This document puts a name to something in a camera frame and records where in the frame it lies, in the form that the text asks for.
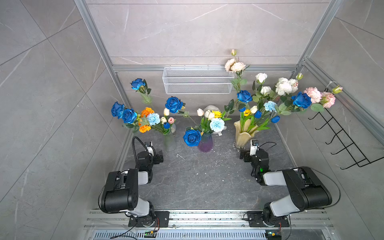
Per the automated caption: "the blue rose low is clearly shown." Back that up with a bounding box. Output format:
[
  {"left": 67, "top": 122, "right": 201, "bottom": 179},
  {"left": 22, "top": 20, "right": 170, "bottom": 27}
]
[{"left": 183, "top": 129, "right": 202, "bottom": 147}]

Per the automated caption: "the light blue carnation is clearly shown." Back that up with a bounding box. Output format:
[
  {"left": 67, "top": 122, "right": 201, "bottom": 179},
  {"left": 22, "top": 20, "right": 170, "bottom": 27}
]
[
  {"left": 147, "top": 113, "right": 161, "bottom": 126},
  {"left": 210, "top": 118, "right": 226, "bottom": 133},
  {"left": 264, "top": 101, "right": 277, "bottom": 112}
]

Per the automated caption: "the blue rose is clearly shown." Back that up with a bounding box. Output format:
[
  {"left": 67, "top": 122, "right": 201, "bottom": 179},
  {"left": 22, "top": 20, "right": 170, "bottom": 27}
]
[
  {"left": 111, "top": 102, "right": 125, "bottom": 119},
  {"left": 163, "top": 97, "right": 197, "bottom": 125},
  {"left": 131, "top": 78, "right": 152, "bottom": 105},
  {"left": 122, "top": 109, "right": 138, "bottom": 124}
]

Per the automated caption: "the blue rose vase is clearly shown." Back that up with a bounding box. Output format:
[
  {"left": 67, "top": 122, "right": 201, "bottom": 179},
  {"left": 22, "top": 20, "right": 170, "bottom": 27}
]
[
  {"left": 291, "top": 92, "right": 312, "bottom": 109},
  {"left": 237, "top": 90, "right": 253, "bottom": 104}
]

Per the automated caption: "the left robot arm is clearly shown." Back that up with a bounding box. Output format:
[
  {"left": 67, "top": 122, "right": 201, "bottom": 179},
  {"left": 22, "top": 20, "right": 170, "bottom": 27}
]
[{"left": 98, "top": 137, "right": 164, "bottom": 228}]

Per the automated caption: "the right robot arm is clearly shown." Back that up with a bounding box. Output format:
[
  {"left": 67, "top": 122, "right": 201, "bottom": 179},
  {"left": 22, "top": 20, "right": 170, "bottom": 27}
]
[{"left": 240, "top": 140, "right": 341, "bottom": 227}]

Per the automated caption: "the clear glass vase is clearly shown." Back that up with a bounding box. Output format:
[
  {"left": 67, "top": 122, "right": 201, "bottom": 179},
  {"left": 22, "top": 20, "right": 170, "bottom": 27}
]
[{"left": 163, "top": 132, "right": 177, "bottom": 153}]

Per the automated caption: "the cream wavy glass vase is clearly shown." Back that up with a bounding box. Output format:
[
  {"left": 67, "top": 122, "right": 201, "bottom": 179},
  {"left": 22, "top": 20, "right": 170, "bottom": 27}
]
[{"left": 234, "top": 120, "right": 259, "bottom": 149}]

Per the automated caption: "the pink tulip left vase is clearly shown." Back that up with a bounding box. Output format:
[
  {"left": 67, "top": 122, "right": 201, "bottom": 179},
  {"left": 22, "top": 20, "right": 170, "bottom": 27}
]
[{"left": 168, "top": 117, "right": 175, "bottom": 124}]

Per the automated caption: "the blue purple ribbed vase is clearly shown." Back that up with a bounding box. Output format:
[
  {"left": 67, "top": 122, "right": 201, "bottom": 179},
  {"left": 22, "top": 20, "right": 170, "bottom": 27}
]
[{"left": 198, "top": 134, "right": 214, "bottom": 153}]

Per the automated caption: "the blue tulip right vase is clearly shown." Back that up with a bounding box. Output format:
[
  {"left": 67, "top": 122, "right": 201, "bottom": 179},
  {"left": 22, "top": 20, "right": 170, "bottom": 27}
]
[{"left": 271, "top": 116, "right": 281, "bottom": 124}]

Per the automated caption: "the yellow sunflower centre vase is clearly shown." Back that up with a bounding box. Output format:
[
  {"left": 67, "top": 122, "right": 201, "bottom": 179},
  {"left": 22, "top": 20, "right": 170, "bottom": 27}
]
[{"left": 212, "top": 111, "right": 222, "bottom": 119}]

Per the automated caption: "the orange marigold lower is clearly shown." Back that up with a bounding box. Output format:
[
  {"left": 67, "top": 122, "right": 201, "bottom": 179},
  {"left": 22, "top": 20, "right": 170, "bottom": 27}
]
[{"left": 139, "top": 125, "right": 152, "bottom": 133}]

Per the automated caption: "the orange marigold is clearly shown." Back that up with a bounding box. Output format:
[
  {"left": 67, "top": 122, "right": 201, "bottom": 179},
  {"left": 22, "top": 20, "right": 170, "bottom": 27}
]
[
  {"left": 139, "top": 125, "right": 152, "bottom": 133},
  {"left": 141, "top": 107, "right": 155, "bottom": 118}
]

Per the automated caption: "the orange marigold upper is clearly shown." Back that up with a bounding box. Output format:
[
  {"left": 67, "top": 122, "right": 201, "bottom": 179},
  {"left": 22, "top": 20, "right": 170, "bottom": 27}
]
[{"left": 141, "top": 107, "right": 155, "bottom": 118}]

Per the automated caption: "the white rose cluster right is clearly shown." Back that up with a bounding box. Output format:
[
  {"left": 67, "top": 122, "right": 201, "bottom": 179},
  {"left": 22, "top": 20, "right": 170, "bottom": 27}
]
[{"left": 275, "top": 78, "right": 299, "bottom": 96}]

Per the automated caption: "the peach carnation top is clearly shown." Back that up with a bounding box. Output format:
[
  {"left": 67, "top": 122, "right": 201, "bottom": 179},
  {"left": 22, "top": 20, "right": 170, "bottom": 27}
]
[{"left": 225, "top": 58, "right": 246, "bottom": 73}]

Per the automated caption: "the pink carnation pair right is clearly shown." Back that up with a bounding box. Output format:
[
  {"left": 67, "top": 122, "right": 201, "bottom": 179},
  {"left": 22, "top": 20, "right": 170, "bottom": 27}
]
[{"left": 304, "top": 87, "right": 336, "bottom": 109}]

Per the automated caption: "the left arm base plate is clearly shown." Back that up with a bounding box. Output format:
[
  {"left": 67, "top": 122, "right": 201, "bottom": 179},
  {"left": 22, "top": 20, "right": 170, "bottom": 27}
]
[{"left": 129, "top": 211, "right": 170, "bottom": 228}]

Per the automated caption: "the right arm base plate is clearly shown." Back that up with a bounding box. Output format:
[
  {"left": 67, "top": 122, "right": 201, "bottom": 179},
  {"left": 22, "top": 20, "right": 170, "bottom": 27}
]
[{"left": 243, "top": 211, "right": 290, "bottom": 228}]

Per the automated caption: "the white wire wall basket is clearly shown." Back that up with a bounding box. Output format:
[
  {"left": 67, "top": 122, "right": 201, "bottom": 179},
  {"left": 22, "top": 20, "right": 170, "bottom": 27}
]
[{"left": 162, "top": 66, "right": 235, "bottom": 95}]

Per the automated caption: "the black wire hook rack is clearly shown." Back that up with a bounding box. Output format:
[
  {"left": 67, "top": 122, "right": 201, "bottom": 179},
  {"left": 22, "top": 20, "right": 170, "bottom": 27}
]
[{"left": 308, "top": 87, "right": 384, "bottom": 170}]

